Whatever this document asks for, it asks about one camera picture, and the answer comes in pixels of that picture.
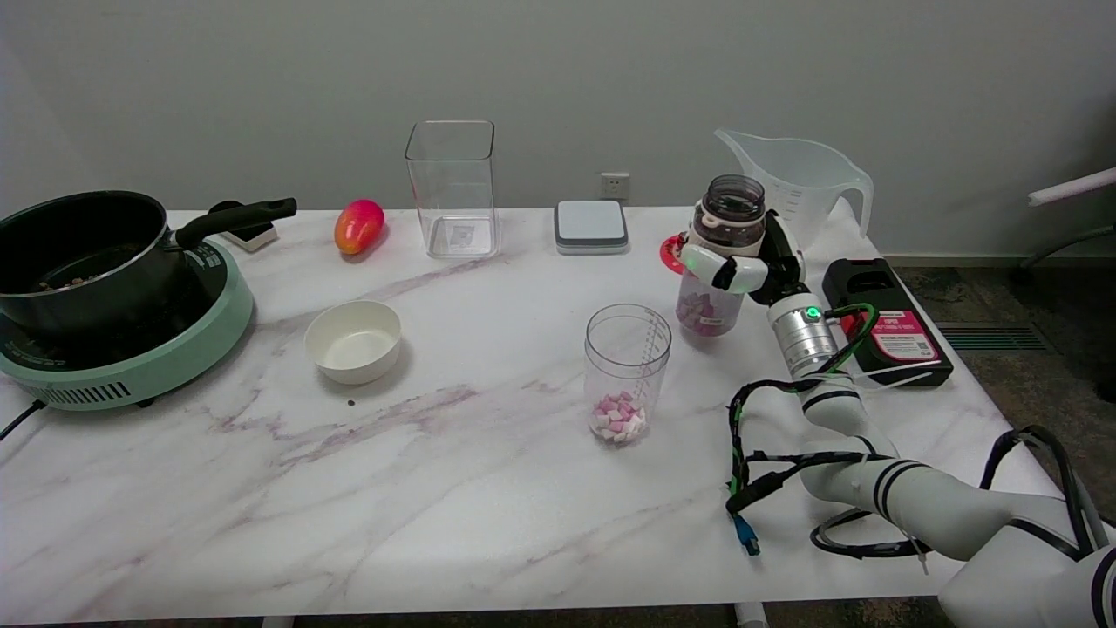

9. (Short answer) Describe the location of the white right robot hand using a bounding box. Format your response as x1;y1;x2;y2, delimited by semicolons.
678;202;807;306

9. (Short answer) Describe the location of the clear bottle with pink candies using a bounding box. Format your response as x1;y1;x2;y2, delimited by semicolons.
676;174;768;338

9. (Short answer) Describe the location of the red bottle lid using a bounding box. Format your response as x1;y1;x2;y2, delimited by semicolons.
659;232;695;276

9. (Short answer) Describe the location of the clear plastic measuring jug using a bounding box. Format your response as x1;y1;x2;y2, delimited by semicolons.
713;129;875;256

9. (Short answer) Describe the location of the black box with pink label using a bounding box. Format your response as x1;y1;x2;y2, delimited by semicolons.
822;258;954;388

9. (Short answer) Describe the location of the white zip tie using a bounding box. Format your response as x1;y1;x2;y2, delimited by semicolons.
850;370;934;390

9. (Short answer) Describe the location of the clear plastic measuring cup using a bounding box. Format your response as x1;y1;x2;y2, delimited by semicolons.
584;303;673;447

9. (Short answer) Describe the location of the white grey kitchen scale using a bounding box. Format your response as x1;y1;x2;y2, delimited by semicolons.
554;200;630;256

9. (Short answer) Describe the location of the floor vent grille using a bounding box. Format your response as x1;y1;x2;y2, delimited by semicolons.
937;321;1051;354

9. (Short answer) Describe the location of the pink white candy pile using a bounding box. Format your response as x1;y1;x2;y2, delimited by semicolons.
589;391;648;444

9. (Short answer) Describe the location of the grey curved metal bar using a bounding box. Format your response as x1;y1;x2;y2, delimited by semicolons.
1016;225;1116;271

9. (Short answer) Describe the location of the white rod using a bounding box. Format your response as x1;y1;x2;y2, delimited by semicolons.
1028;167;1116;208

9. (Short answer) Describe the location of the clear square storage container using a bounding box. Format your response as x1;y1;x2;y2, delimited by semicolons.
405;120;500;260

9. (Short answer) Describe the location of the red orange mango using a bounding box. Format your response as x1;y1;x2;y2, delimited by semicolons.
334;199;386;256

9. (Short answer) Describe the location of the white round bowl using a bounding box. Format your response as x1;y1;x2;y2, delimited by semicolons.
303;300;403;386

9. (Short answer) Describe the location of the green induction cooker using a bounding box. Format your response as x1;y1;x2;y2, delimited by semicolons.
0;237;255;412

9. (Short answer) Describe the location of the green robot cable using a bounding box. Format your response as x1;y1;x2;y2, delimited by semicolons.
824;303;881;378

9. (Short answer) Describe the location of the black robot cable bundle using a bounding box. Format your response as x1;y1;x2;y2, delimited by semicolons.
724;377;1113;561

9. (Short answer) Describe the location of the black pot with handle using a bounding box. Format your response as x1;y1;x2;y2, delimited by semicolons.
0;190;298;337

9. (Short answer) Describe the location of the black cooker power cable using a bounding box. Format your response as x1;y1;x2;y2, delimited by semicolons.
0;399;44;441

